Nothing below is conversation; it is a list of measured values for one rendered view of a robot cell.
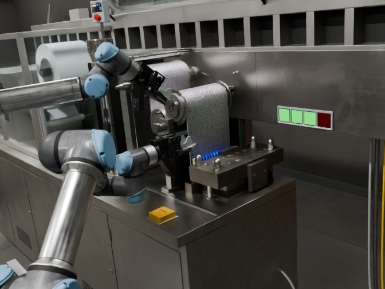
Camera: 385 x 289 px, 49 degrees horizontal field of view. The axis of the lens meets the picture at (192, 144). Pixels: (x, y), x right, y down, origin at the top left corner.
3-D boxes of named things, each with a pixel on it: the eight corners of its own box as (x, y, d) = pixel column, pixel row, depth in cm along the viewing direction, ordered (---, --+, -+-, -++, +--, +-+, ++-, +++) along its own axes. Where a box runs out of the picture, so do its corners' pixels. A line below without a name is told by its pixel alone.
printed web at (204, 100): (140, 171, 205) (127, 66, 191) (177, 158, 220) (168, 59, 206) (193, 190, 177) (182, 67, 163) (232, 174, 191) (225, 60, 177)
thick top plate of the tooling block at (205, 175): (189, 180, 169) (188, 166, 168) (255, 154, 194) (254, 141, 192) (217, 189, 158) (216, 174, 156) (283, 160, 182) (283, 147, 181)
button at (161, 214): (149, 218, 155) (148, 212, 154) (164, 211, 159) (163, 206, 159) (160, 223, 150) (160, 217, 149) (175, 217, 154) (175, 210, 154)
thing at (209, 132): (190, 163, 174) (186, 119, 169) (230, 149, 188) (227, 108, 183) (191, 163, 173) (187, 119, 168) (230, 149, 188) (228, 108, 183)
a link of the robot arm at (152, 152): (150, 168, 155) (138, 164, 161) (160, 164, 158) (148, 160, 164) (148, 148, 153) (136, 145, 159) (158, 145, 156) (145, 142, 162)
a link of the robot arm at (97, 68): (77, 89, 141) (96, 63, 140) (78, 85, 152) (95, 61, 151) (96, 104, 144) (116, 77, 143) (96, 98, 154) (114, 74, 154)
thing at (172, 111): (164, 112, 174) (167, 96, 170) (168, 111, 175) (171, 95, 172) (175, 120, 170) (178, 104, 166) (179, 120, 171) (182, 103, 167)
